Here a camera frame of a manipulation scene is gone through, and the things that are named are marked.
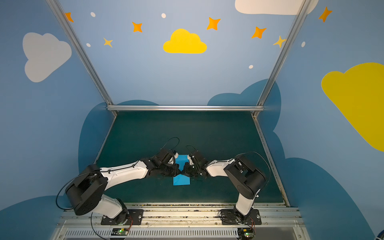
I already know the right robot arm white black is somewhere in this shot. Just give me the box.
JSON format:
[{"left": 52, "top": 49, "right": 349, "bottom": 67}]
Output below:
[{"left": 181, "top": 150, "right": 270, "bottom": 222}]

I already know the right slanted aluminium post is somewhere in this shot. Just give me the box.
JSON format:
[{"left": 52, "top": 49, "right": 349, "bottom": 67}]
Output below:
[{"left": 252, "top": 0, "right": 312, "bottom": 120}]

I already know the left green circuit board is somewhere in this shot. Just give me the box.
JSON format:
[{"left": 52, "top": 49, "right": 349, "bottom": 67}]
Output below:
[{"left": 111, "top": 228, "right": 130, "bottom": 236}]

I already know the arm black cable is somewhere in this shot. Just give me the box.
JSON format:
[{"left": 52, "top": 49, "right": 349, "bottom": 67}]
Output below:
[
  {"left": 185, "top": 145, "right": 271, "bottom": 238},
  {"left": 55, "top": 137, "right": 181, "bottom": 240}
]

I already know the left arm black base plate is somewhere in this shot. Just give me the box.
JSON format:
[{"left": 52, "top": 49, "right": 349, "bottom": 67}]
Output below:
[{"left": 101, "top": 209, "right": 144, "bottom": 226}]

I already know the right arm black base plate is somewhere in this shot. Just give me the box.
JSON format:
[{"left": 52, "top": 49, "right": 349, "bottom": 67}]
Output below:
[{"left": 218, "top": 209, "right": 262, "bottom": 226}]

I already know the blue square paper sheet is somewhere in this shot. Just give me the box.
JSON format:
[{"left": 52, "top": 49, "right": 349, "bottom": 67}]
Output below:
[{"left": 173, "top": 155, "right": 191, "bottom": 186}]

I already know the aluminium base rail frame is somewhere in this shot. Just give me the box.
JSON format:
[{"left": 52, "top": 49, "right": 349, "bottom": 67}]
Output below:
[{"left": 51, "top": 203, "right": 310, "bottom": 240}]

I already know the green circuit board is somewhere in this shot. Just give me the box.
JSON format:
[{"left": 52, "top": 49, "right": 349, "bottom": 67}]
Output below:
[
  {"left": 111, "top": 228, "right": 130, "bottom": 236},
  {"left": 238, "top": 228, "right": 255, "bottom": 240}
]

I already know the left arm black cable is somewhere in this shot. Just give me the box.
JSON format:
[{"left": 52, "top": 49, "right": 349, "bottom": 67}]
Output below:
[{"left": 55, "top": 137, "right": 181, "bottom": 240}]

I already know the back horizontal aluminium bar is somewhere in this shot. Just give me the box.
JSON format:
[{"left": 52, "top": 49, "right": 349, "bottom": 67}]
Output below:
[{"left": 107, "top": 105, "right": 264, "bottom": 112}]

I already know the right green circuit board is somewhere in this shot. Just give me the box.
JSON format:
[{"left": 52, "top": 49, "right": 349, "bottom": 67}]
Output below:
[{"left": 238, "top": 228, "right": 255, "bottom": 240}]

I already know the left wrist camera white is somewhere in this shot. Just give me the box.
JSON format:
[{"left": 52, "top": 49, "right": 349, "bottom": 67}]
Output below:
[{"left": 168, "top": 155, "right": 178, "bottom": 165}]

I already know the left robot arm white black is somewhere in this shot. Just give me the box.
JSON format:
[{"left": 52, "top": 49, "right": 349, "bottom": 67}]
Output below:
[{"left": 65, "top": 148, "right": 181, "bottom": 225}]

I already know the left slanted aluminium post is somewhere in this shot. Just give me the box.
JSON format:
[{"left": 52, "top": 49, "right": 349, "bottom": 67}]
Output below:
[{"left": 46, "top": 0, "right": 114, "bottom": 106}]

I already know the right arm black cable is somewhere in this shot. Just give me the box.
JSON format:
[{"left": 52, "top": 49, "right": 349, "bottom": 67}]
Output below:
[{"left": 185, "top": 145, "right": 271, "bottom": 238}]

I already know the slanted aluminium post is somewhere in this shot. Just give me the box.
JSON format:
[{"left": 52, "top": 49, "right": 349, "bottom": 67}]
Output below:
[
  {"left": 252, "top": 0, "right": 312, "bottom": 120},
  {"left": 46, "top": 0, "right": 114, "bottom": 106}
]

